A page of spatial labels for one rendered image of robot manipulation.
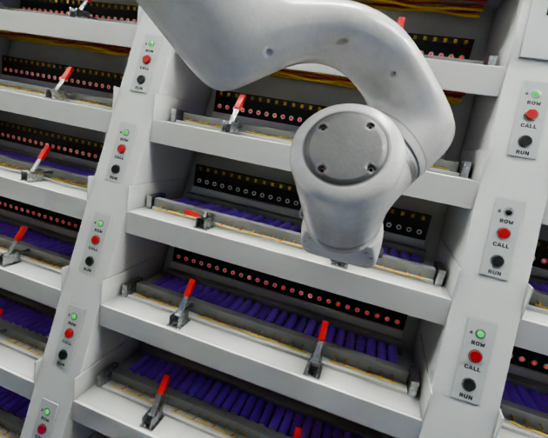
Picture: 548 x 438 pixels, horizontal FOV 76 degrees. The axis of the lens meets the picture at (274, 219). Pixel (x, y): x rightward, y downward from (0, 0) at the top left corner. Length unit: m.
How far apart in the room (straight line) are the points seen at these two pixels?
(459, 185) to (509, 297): 0.18
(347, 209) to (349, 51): 0.12
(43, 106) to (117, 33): 0.23
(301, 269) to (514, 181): 0.36
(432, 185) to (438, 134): 0.31
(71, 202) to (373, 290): 0.62
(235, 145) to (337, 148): 0.44
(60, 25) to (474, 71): 0.86
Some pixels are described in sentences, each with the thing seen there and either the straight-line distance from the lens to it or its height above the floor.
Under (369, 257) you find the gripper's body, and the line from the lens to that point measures 0.44.
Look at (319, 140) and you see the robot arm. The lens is 0.27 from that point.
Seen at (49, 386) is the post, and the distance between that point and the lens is 0.89.
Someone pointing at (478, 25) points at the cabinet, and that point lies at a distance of 0.99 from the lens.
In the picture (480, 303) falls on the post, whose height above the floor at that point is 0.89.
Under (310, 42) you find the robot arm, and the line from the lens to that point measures 0.28.
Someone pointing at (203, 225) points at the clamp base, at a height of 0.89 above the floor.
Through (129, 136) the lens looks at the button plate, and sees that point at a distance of 0.79.
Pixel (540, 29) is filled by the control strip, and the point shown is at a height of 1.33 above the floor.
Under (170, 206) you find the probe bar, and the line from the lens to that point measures 0.76.
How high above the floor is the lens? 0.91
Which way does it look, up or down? 2 degrees up
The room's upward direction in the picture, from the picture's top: 15 degrees clockwise
